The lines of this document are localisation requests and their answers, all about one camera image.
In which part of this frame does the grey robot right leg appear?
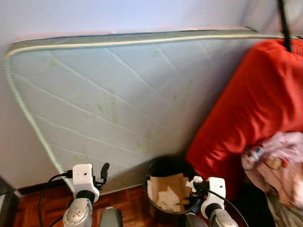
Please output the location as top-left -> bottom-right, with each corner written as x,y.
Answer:
185,213 -> 209,227

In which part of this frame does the brown cardboard piece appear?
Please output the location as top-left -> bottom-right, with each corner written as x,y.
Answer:
149,173 -> 194,209

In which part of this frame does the black trash bin blue rim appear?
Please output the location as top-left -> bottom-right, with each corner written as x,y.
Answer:
143,155 -> 209,225

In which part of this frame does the beige floral bed sheet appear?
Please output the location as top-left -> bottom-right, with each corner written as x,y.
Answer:
265,192 -> 303,227

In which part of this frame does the pink cartoon print blanket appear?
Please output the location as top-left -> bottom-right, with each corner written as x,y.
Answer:
241,131 -> 303,209

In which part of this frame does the red cushion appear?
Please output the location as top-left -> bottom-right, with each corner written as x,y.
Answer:
185,38 -> 303,199

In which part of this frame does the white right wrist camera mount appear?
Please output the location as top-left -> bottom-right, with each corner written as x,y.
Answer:
201,177 -> 226,205

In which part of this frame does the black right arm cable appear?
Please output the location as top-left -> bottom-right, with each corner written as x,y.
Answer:
189,189 -> 249,227

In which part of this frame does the grey robot leg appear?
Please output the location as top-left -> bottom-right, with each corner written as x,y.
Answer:
98,207 -> 124,227
185,213 -> 209,227

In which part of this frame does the white paper waste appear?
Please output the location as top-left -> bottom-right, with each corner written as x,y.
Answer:
156,189 -> 183,212

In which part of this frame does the grey robot left leg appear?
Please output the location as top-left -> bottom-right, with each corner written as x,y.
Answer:
98,207 -> 124,227

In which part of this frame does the white paper scrap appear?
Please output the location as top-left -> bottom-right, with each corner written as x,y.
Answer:
186,176 -> 204,191

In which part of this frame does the black tether strap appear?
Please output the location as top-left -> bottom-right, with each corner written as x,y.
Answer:
277,0 -> 293,52

